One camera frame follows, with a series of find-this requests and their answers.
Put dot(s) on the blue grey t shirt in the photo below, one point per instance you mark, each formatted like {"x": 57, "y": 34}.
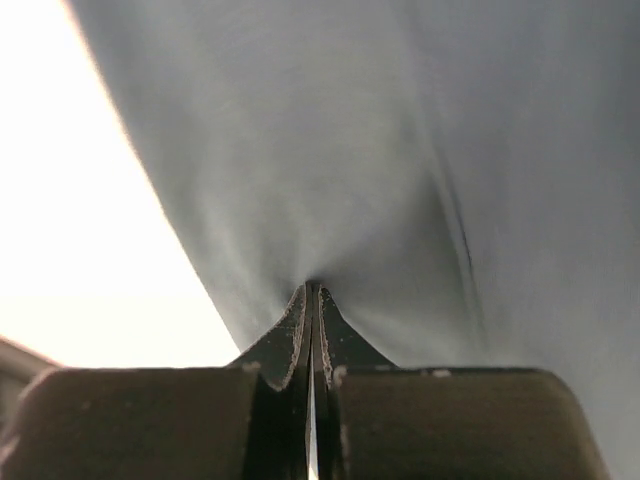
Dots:
{"x": 463, "y": 176}

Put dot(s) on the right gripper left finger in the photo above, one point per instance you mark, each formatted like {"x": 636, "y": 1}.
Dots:
{"x": 245, "y": 420}

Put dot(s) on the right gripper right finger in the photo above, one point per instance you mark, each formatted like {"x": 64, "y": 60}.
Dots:
{"x": 376, "y": 420}

